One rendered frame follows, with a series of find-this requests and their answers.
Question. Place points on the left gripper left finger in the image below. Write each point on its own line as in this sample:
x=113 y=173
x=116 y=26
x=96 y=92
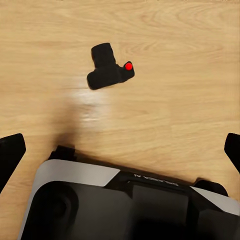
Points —
x=12 y=150

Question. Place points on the digital camera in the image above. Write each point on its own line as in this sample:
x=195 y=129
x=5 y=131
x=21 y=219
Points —
x=107 y=72

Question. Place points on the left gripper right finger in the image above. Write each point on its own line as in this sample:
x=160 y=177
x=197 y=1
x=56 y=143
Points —
x=232 y=149

